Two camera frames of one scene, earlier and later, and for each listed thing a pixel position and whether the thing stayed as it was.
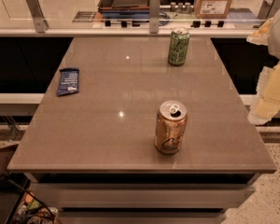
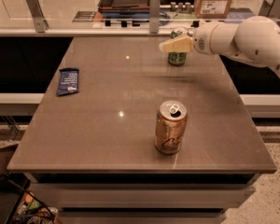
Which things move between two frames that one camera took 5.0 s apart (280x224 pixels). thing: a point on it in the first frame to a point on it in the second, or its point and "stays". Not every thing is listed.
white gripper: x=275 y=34 to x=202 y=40
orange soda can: x=170 y=127 stays
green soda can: x=179 y=39 stays
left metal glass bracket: x=39 y=21 stays
